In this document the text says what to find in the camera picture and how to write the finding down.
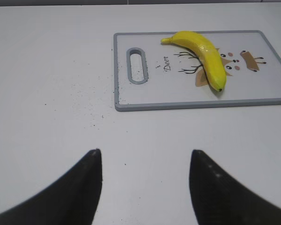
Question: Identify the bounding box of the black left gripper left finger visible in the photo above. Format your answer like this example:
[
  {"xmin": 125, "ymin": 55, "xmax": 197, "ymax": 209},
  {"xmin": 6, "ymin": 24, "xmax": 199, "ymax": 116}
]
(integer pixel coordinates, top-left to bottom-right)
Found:
[{"xmin": 0, "ymin": 149, "xmax": 102, "ymax": 225}]

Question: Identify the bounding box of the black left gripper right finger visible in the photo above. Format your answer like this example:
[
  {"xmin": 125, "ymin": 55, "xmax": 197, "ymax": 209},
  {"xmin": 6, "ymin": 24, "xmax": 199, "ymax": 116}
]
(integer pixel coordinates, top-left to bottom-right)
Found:
[{"xmin": 189, "ymin": 150, "xmax": 281, "ymax": 225}]

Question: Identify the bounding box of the yellow plastic banana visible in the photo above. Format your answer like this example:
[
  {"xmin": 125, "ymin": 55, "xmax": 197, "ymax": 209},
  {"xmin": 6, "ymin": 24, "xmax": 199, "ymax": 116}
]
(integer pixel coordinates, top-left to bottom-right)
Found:
[{"xmin": 161, "ymin": 31, "xmax": 227, "ymax": 92}]

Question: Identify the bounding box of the white grey-rimmed cutting board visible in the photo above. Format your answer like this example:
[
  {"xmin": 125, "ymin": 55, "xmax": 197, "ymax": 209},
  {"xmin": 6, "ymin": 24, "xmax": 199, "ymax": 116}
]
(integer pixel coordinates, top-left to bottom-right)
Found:
[{"xmin": 113, "ymin": 30, "xmax": 281, "ymax": 111}]

